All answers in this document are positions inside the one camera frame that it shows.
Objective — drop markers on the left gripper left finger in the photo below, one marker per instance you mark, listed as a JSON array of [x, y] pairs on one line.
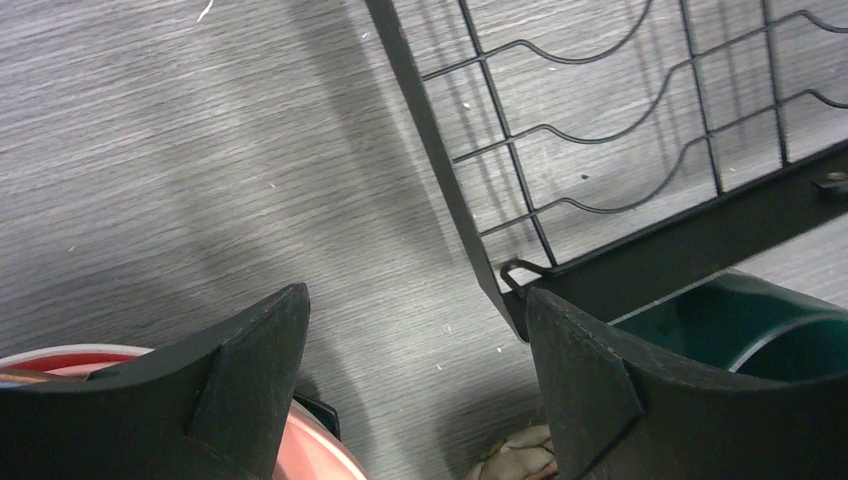
[[210, 406]]

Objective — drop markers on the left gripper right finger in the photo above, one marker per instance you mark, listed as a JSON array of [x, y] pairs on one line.
[[619, 407]]

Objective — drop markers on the light green bowl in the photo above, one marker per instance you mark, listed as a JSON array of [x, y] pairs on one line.
[[527, 454]]

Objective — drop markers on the dark green mug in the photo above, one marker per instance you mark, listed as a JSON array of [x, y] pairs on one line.
[[745, 324]]

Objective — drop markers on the black wire dish rack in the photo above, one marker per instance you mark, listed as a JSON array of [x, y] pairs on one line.
[[616, 152]]

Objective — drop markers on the cream bowl red rim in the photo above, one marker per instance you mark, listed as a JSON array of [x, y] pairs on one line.
[[310, 448]]

